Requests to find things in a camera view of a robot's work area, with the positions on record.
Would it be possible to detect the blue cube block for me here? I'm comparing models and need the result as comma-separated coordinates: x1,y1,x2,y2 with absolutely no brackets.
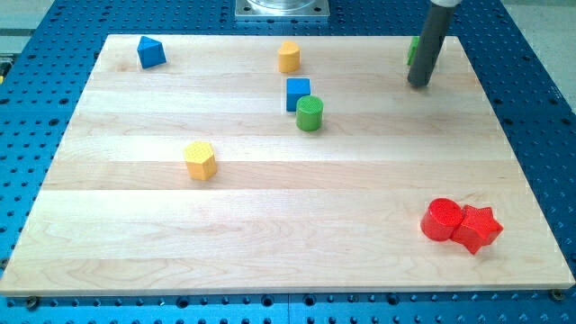
286,78,311,113

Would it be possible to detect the green cylinder block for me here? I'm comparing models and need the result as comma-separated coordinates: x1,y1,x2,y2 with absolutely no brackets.
296,95,324,131

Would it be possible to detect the yellow hexagon block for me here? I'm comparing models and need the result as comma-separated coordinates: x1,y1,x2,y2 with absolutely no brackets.
184,141,217,181

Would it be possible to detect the wooden board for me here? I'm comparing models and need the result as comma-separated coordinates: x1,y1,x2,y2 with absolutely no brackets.
1,34,574,297

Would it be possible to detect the red cylinder block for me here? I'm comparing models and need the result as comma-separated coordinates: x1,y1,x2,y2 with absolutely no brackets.
420,198,464,241

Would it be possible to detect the green block behind rod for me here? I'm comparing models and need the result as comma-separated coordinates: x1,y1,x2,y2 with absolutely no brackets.
406,36,419,66

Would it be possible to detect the blue triangular prism block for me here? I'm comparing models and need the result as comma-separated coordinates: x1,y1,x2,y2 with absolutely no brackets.
137,36,167,68

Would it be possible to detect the red star block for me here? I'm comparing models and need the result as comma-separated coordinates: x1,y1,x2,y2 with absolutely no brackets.
451,205,504,255

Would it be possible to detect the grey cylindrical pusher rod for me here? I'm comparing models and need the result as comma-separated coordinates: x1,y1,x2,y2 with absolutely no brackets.
408,0,462,88

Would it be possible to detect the blue perforated metal table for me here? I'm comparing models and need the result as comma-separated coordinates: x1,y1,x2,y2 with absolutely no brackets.
1,1,575,323

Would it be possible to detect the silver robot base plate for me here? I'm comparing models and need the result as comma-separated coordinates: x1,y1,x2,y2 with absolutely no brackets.
234,0,329,20

